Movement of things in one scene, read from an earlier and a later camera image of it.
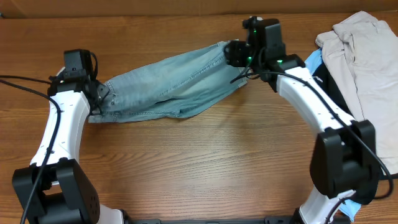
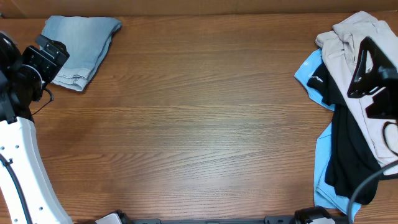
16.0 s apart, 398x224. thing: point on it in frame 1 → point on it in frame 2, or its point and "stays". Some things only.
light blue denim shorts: [173, 86] → [87, 40]
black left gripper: [101, 90] → [50, 54]
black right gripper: [236, 57] → [375, 66]
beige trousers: [362, 53] stays
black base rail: [238, 220] stays
